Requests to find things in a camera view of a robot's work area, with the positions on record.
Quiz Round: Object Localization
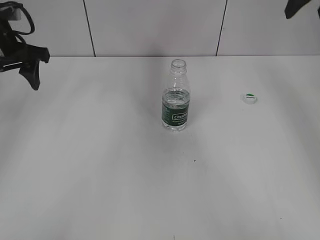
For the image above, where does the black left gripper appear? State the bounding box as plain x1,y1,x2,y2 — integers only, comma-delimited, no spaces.
0,43,50,91

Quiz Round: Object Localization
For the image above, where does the white green bottle cap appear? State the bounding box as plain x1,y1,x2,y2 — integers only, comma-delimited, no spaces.
241,92,258,105

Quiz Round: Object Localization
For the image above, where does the clear cestbon water bottle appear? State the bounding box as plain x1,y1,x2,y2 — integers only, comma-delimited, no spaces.
161,59,191,132

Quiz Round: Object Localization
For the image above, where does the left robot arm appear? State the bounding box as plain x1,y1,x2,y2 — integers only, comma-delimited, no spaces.
0,1,51,91

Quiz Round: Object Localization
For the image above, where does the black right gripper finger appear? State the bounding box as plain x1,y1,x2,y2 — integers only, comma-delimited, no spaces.
284,0,310,19

